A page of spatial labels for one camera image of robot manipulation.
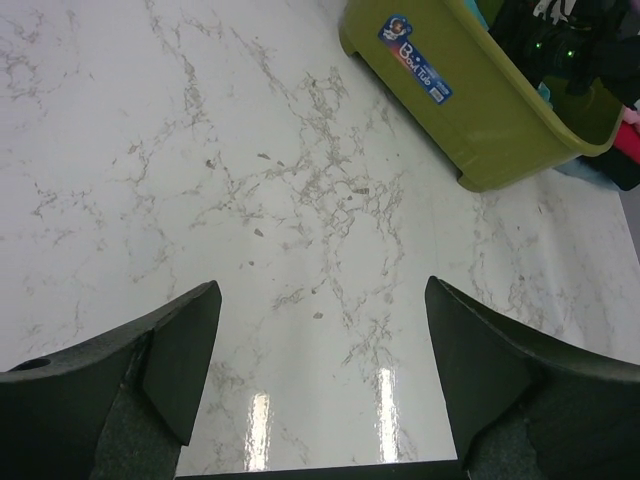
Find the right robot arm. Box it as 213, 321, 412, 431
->
489, 1, 639, 108

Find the olive green plastic tub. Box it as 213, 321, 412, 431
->
339, 1, 624, 192

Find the folded pink t-shirt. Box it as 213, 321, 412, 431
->
623, 107, 640, 127

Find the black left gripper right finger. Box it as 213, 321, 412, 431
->
425, 276, 639, 479

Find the folded black t-shirt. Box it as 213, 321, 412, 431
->
581, 148, 639, 191

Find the folded grey-blue t-shirt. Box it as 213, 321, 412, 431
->
554, 157, 619, 191

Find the folded red t-shirt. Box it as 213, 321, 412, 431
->
613, 121, 640, 164

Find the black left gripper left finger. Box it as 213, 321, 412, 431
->
1, 281, 222, 479

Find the blue tub label sticker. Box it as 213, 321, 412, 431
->
378, 14, 453, 105

